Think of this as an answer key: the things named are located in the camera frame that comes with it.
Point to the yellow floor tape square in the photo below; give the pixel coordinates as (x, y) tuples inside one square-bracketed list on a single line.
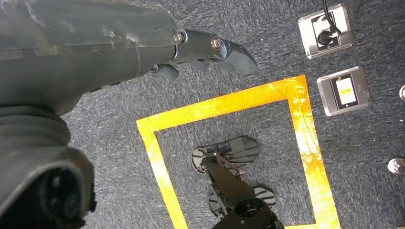
[(218, 107)]

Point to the black robot foot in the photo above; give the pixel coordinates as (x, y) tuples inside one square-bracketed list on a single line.
[(265, 194), (242, 150)]

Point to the steel floor socket yellow label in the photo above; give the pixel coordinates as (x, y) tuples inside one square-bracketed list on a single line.
[(344, 91)]

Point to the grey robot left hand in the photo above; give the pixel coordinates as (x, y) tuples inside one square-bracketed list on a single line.
[(79, 50)]

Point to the steel floor socket with plug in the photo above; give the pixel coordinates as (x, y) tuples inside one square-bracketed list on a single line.
[(311, 41)]

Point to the black robot leg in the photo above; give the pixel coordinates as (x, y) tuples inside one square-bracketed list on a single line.
[(231, 186)]

